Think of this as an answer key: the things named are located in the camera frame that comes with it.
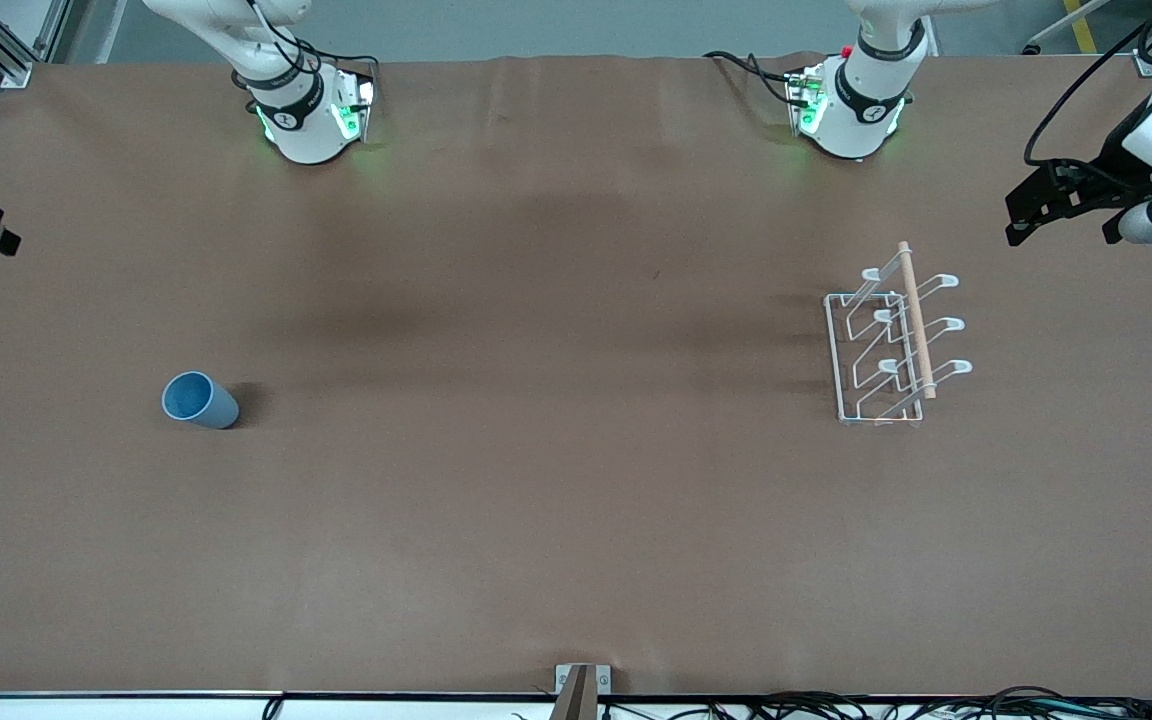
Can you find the brown table cover mat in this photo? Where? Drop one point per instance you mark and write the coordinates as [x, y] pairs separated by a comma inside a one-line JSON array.
[[576, 500]]

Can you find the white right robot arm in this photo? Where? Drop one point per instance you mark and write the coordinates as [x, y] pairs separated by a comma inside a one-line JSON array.
[[301, 135]]

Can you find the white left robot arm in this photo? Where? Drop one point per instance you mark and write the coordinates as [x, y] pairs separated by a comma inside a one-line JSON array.
[[851, 120]]

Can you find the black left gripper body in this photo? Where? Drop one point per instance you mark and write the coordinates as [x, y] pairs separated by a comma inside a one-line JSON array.
[[1122, 150]]

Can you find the metal bracket with brown post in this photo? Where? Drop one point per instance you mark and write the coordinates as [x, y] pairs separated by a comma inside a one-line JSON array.
[[581, 690]]

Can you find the blue plastic cup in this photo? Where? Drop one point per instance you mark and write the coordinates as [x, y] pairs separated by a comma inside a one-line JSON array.
[[206, 405]]

